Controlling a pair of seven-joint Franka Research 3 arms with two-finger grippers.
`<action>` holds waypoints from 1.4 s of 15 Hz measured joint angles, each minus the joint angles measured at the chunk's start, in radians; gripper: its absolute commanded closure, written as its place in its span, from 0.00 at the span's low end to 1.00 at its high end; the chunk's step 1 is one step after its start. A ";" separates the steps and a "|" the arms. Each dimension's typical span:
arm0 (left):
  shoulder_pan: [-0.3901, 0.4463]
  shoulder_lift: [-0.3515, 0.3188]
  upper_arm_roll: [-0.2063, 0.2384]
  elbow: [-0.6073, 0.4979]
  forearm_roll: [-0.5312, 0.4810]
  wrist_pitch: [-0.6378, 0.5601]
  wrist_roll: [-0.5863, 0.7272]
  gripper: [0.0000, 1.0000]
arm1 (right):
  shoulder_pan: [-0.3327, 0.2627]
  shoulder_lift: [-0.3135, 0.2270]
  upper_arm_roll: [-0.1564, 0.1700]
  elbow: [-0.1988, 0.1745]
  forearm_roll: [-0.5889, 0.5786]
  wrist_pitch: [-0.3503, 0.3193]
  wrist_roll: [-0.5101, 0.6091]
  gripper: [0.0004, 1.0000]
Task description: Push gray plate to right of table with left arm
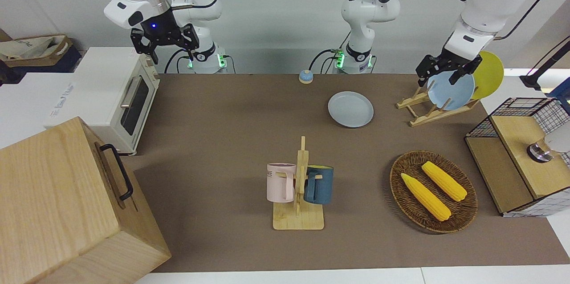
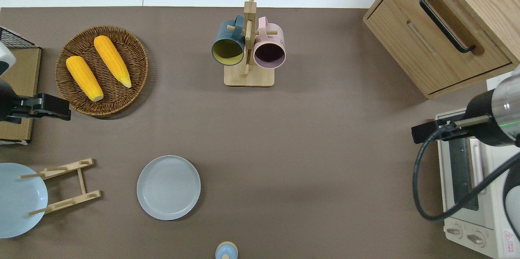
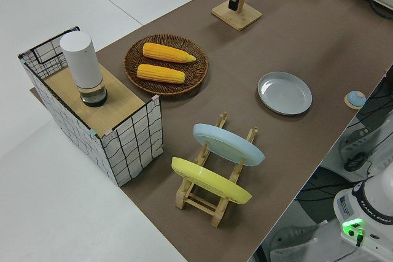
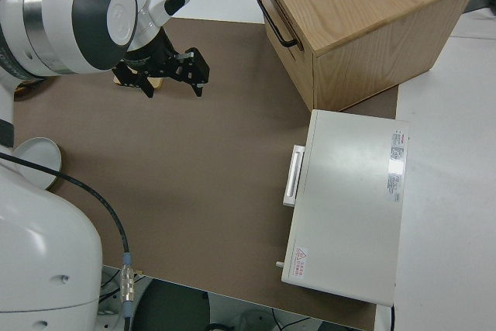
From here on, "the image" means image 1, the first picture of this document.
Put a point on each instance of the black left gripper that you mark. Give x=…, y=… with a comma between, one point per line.
x=445, y=65

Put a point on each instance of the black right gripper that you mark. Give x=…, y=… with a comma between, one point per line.
x=160, y=28

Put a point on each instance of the gray plate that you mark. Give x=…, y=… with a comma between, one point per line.
x=351, y=109

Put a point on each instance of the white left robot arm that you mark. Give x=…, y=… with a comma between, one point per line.
x=366, y=11

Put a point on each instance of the light blue plate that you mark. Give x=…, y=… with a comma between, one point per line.
x=452, y=95

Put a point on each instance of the wooden plate rack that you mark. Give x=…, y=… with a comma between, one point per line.
x=434, y=112

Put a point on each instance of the yellow plate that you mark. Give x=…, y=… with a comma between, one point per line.
x=490, y=75

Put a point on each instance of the white toaster oven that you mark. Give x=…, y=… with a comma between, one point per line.
x=107, y=92

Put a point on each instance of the brown table mat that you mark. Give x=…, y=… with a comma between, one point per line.
x=222, y=141

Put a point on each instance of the yellow corn cob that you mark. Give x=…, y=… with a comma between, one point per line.
x=445, y=180
x=425, y=197

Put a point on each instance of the blue object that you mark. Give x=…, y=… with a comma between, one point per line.
x=562, y=95

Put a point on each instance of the white and metal round object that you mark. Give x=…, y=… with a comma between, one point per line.
x=550, y=146

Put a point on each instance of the brown wicker basket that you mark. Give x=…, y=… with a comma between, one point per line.
x=412, y=206

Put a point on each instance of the small blue round bell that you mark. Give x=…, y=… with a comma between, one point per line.
x=305, y=76

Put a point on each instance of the cardboard box with bag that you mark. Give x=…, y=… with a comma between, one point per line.
x=35, y=50

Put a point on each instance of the white cardboard box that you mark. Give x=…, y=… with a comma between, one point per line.
x=26, y=101

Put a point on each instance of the dark blue mug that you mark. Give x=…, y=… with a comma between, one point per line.
x=320, y=184

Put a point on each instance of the pink mug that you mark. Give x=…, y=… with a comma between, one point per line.
x=280, y=182

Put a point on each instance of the wooden mug stand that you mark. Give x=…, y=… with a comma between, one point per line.
x=299, y=217

